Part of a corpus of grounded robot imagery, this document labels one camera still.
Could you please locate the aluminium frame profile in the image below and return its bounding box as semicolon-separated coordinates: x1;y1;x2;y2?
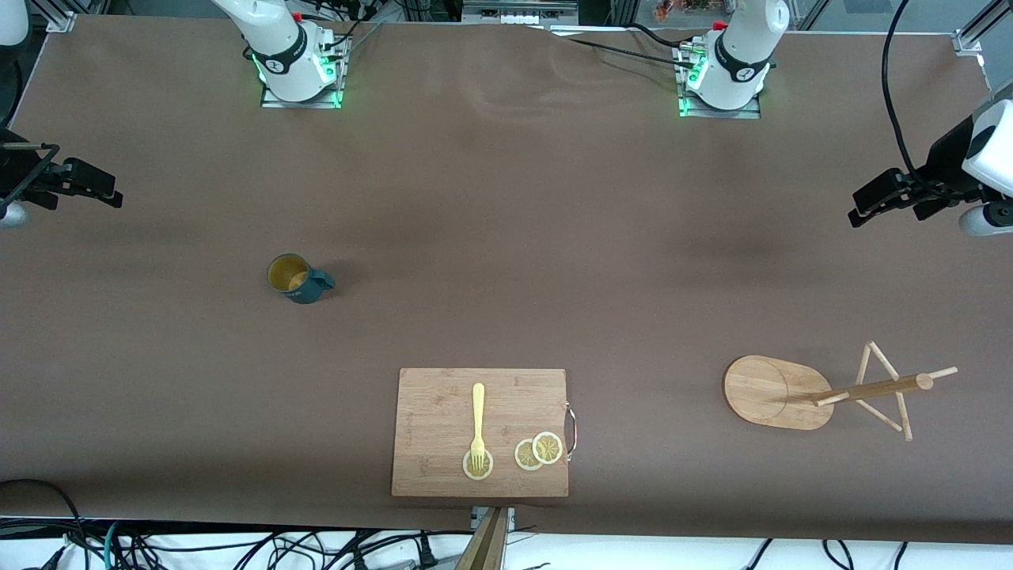
46;0;108;34
952;0;1013;56

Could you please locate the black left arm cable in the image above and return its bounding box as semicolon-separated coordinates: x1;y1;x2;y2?
882;0;927;187

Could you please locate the teal cable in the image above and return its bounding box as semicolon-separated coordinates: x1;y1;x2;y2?
101;520;127;570

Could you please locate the thick black looped cable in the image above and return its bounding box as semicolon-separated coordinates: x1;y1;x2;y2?
0;478;89;570

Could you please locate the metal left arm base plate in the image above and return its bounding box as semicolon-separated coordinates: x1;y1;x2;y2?
673;44;762;120

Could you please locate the grey power strip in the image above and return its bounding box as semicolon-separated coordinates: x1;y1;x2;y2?
461;0;580;25

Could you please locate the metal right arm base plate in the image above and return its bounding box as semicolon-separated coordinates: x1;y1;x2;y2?
260;36;351;110

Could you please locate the wooden mug rack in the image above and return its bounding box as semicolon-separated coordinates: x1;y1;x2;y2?
723;341;959;442

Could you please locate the teal ribbed mug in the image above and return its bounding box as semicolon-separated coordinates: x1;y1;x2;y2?
267;253;336;306

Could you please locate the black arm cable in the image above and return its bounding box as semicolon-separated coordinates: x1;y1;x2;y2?
882;0;927;187
0;142;63;219

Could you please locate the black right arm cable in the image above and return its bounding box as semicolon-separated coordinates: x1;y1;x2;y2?
0;142;63;219

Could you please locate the short black table cable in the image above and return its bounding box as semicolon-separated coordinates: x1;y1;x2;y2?
629;22;691;51

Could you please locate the yellow plastic fork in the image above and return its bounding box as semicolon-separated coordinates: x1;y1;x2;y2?
470;383;487;471

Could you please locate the wooden cutting board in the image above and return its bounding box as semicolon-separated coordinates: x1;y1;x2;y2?
391;367;578;499

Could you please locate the large table cover sheet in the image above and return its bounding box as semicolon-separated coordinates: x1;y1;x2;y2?
0;14;1013;547

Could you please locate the long black table cable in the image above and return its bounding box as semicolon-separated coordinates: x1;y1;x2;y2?
546;28;697;68

